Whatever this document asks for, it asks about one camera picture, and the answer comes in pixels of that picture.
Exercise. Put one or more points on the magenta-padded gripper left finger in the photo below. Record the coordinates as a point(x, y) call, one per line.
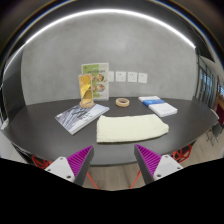
point(78, 160)

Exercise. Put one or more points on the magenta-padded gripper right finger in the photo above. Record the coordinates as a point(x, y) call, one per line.
point(150, 161)

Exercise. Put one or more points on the cream yellow towel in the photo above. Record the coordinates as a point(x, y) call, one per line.
point(131, 128)

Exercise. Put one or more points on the red metal table leg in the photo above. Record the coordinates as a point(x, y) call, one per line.
point(92, 180)
point(135, 181)

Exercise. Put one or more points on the grey cover magazine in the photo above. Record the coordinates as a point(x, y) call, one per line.
point(80, 118)

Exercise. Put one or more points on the plain white book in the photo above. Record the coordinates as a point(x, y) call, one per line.
point(163, 110)

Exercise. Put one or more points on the white book with blue band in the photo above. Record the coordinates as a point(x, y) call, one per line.
point(150, 100)

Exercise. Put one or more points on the beige tape roll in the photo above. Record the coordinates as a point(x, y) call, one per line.
point(122, 100)

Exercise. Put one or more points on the black chair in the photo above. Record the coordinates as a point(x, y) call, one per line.
point(215, 131)

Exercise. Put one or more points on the yellow sign on wooden base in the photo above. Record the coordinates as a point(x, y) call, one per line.
point(85, 88)

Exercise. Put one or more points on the green standing menu card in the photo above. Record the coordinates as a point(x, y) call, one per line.
point(100, 71)

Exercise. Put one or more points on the black-framed glass partition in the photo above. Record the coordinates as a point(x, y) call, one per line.
point(208, 83)

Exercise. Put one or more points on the curved white ceiling light strip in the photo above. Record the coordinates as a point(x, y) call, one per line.
point(110, 11)

